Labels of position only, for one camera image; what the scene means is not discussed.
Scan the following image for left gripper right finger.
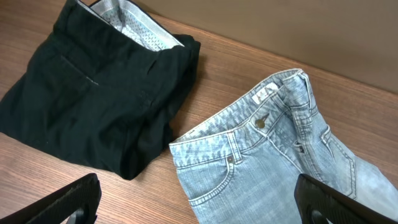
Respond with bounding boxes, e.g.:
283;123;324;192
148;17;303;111
294;174;397;224

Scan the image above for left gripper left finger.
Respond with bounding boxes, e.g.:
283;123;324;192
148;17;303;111
1;173;101;224

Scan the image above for light blue denim shorts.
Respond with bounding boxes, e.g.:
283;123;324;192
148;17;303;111
169;68;397;223

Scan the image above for folded black shorts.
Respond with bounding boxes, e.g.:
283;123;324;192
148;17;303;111
1;1;201;180

